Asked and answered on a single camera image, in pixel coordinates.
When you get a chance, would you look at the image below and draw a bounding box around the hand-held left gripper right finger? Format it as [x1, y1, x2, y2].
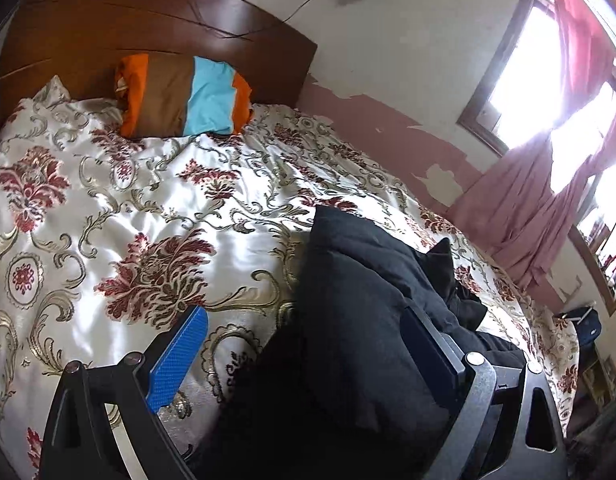
[400, 305, 571, 480]

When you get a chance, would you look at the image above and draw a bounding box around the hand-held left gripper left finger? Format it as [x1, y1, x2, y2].
[38, 305, 209, 480]

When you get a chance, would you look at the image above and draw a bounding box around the black jacket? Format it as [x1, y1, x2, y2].
[188, 205, 531, 480]

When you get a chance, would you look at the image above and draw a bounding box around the blue bag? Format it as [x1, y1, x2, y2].
[555, 305, 602, 361]

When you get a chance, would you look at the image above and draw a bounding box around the floral satin blanket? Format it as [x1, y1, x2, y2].
[0, 75, 581, 480]

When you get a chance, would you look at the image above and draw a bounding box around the pink curtain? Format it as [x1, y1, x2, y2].
[448, 0, 616, 306]

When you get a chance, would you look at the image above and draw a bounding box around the small yellow shelf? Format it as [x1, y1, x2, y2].
[580, 357, 616, 413]

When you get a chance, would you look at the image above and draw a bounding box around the striped orange blue pillow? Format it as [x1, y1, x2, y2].
[113, 53, 253, 139]

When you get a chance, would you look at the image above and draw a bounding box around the wooden headboard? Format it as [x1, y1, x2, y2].
[0, 0, 319, 133]

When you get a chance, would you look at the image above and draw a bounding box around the small wooden window frame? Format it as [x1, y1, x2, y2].
[568, 170, 616, 317]

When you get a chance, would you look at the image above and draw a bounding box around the large wooden window frame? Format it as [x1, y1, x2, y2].
[458, 0, 616, 157]

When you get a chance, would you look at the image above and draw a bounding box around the thin black wall cable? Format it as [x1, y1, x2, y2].
[228, 0, 349, 41]

